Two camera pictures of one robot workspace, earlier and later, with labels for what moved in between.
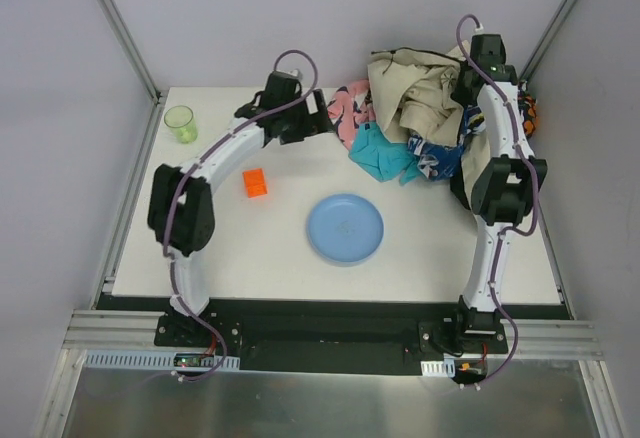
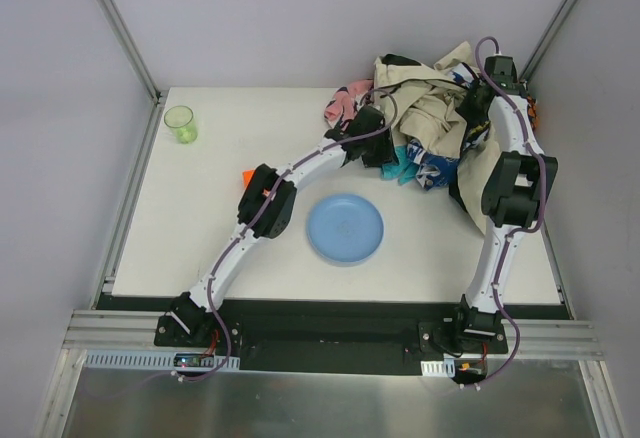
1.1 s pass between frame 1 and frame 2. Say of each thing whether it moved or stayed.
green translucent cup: stayed
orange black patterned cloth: stayed
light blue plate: stayed
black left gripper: moved
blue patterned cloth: moved
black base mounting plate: stayed
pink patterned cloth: stayed
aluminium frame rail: stayed
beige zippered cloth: moved
